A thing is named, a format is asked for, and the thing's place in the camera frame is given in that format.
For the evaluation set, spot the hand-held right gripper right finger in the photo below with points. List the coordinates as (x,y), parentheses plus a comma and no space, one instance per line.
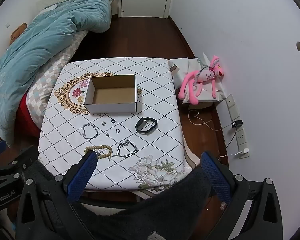
(216,177)

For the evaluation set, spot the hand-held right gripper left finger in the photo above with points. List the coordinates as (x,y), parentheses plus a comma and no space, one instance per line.
(82,176)

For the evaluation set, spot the black fitness band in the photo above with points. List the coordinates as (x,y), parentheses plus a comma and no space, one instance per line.
(139,126)

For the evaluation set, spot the cardboard box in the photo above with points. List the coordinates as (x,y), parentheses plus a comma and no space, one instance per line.
(115,97)

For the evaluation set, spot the white charger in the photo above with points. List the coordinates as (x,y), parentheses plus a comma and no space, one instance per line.
(243,151)

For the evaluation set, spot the red cloth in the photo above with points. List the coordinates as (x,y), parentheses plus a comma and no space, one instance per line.
(27,120)

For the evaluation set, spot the black charger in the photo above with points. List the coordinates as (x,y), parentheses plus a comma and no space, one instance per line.
(237,124)

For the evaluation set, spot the white power strip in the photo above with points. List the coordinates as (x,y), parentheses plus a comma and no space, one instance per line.
(236,112)

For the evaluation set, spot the black fleece clothing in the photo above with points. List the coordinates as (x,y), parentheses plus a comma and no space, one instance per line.
(152,212)

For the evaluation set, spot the checkered bed sheet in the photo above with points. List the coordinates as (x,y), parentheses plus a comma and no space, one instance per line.
(52,75)

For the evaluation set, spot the diamond pattern floral tablecloth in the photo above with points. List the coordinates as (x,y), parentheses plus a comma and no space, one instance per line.
(152,100)

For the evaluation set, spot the pink plush toy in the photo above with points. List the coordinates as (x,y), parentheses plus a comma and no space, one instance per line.
(207,76)

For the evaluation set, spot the light blue duvet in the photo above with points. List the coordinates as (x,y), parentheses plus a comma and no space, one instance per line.
(40,42)

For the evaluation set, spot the grey clothes hanger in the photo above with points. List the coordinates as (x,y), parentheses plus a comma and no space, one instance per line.
(199,60)

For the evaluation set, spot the brown plush toy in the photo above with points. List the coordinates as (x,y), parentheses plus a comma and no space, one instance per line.
(18,31)

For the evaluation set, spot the round wall cap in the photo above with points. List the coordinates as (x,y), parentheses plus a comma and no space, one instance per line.
(299,46)

